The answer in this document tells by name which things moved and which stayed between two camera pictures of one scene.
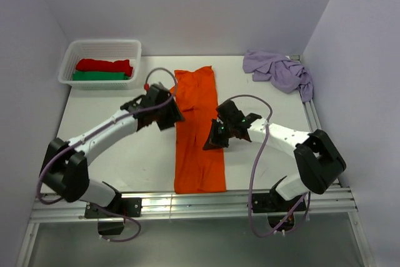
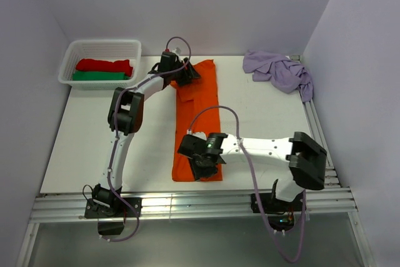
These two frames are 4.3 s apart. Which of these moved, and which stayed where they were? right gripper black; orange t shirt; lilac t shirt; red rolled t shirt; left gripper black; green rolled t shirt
Moved: orange t shirt; left gripper black; right gripper black
Stayed: red rolled t shirt; lilac t shirt; green rolled t shirt
